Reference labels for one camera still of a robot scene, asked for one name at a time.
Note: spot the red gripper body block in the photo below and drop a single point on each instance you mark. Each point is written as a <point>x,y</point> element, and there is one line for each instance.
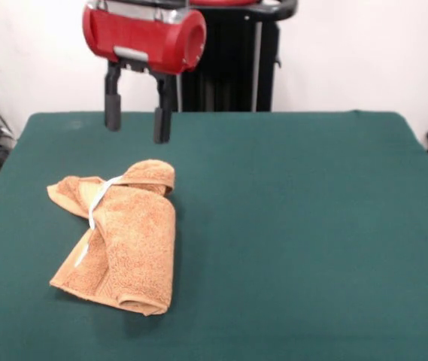
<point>138,37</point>

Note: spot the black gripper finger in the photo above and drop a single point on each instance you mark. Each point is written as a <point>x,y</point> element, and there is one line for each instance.
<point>163,113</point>
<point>113,101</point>

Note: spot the tan terry towel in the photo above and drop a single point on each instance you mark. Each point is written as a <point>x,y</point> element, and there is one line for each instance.
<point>131,240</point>

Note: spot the dark green table cloth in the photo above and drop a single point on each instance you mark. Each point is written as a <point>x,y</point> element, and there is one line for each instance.
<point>274,244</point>

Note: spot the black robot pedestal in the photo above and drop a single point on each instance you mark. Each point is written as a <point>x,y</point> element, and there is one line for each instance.
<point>236,75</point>

